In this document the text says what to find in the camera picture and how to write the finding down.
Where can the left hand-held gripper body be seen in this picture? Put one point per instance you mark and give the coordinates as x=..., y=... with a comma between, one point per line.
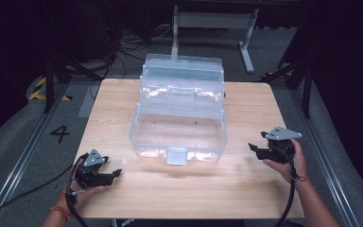
x=89, y=173

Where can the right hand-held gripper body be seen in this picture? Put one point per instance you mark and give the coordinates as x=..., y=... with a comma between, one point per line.
x=279, y=148

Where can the clear plastic storage box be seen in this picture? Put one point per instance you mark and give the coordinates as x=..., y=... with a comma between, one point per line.
x=178, y=135

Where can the person's right hand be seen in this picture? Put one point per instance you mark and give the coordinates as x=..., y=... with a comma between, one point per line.
x=291, y=170

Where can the person's left hand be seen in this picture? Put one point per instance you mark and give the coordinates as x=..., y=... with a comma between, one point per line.
x=75, y=197

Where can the black tripod stand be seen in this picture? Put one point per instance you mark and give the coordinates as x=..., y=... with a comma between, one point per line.
x=53, y=78
x=299, y=78

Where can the person's dark clothing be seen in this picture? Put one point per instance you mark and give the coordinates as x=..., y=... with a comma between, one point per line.
x=182, y=223

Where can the yellow black floor tape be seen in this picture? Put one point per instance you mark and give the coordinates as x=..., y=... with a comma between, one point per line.
x=39, y=91

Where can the metal floor rail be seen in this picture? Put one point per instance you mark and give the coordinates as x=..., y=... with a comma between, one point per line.
x=324, y=157
x=22, y=154

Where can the white metal stand frame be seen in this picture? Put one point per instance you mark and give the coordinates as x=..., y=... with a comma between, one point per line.
x=214, y=22

